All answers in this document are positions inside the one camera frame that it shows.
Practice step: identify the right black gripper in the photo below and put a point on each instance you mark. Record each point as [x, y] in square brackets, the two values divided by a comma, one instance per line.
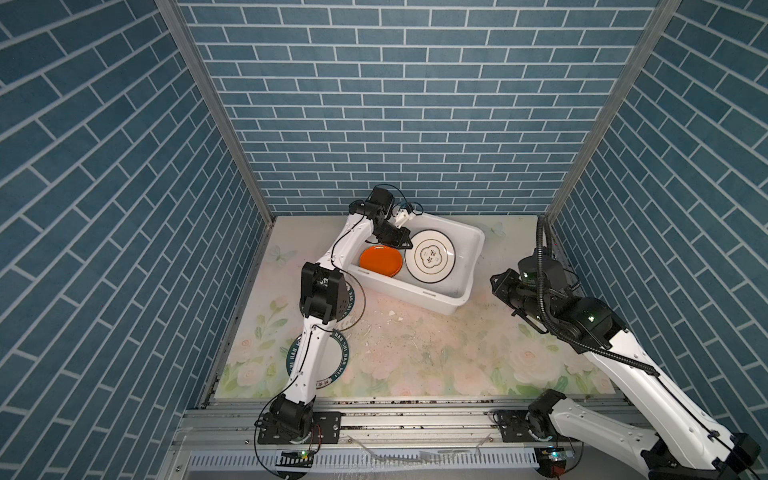
[501, 283]

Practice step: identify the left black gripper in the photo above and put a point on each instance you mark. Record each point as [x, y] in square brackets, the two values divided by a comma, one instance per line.
[396, 241]

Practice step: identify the orange plate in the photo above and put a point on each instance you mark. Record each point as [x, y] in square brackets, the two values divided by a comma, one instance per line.
[381, 259]

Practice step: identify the white plate black pattern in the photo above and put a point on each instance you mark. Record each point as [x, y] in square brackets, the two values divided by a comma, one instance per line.
[432, 257]

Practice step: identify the green rimmed white plate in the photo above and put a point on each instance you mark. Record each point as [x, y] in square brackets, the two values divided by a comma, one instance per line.
[350, 302]
[333, 363]

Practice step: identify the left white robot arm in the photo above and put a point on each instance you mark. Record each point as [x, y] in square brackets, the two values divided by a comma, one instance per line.
[325, 300]

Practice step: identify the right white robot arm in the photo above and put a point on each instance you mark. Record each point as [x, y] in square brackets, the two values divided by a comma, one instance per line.
[682, 441]

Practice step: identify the white plastic bin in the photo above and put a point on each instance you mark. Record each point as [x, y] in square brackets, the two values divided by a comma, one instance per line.
[444, 297]

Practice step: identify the floral table mat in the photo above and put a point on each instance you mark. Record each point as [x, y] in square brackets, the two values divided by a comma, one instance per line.
[398, 349]

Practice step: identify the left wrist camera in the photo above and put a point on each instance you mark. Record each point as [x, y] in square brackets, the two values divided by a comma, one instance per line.
[403, 213]

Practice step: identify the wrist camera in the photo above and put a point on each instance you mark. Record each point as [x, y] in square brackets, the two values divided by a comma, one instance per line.
[403, 213]
[542, 267]

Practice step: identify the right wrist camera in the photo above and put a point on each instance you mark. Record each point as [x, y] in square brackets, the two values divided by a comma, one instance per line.
[542, 267]

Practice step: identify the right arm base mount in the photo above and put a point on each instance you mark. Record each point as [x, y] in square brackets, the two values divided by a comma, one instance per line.
[516, 426]

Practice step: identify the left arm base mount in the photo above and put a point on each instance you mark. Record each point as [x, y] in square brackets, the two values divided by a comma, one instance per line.
[323, 426]

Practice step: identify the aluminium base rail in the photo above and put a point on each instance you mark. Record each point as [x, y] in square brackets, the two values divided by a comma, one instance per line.
[229, 425]

